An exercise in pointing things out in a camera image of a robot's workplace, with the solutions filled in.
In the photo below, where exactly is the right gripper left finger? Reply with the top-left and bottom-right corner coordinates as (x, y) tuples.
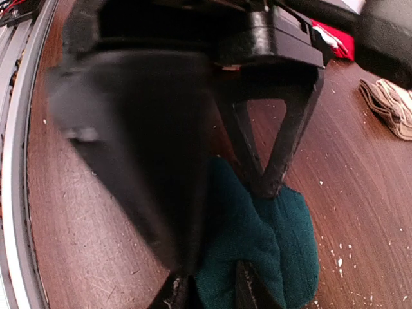
(148, 275), (189, 309)

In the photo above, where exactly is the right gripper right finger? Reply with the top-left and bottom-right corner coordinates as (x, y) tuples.
(235, 261), (281, 309)

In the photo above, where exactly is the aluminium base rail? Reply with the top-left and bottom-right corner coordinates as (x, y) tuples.
(1, 1), (57, 308)

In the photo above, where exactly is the red white patterned sock pair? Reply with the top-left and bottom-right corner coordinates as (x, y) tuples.
(312, 19), (355, 61)

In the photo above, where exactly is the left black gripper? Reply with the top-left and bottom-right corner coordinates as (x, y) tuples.
(62, 1), (324, 68)

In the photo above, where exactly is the red beige sock pair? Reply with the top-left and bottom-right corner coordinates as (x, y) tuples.
(359, 79), (411, 141)

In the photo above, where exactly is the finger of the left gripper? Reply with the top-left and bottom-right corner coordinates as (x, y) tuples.
(214, 63), (324, 198)
(47, 50), (213, 274)

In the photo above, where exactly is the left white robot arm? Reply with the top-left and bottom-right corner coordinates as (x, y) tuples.
(48, 1), (411, 274)

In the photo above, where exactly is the dark green christmas sock pair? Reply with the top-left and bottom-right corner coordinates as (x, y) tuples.
(194, 158), (320, 308)

